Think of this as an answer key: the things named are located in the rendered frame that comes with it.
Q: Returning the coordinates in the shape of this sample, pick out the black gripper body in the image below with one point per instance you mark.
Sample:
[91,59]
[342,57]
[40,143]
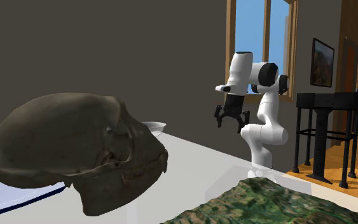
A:
[234,105]

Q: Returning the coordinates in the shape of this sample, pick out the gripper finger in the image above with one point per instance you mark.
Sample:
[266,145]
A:
[243,122]
[219,116]

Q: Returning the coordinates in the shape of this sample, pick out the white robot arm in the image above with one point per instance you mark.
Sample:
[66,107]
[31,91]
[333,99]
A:
[264,133]

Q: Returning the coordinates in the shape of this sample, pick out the white bowl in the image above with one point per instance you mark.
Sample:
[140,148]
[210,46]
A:
[157,126]

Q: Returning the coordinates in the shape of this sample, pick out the wooden framed window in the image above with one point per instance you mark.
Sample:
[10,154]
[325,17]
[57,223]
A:
[230,37]

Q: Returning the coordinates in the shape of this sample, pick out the black side table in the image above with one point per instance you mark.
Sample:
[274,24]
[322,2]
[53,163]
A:
[321,124]

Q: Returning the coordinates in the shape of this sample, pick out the green terrain patterned robot stand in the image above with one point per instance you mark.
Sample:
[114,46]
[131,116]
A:
[259,204]

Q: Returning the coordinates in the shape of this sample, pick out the brown wooden door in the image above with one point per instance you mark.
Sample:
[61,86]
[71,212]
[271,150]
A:
[349,74]

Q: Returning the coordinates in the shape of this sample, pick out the brown animal skull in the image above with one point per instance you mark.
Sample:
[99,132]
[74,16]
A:
[61,139]

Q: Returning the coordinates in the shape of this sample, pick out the white plate with blue rim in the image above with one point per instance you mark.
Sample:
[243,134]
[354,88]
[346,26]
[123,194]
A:
[8,195]

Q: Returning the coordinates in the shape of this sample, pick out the dark framed wall picture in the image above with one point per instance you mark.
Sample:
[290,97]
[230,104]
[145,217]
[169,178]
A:
[322,63]

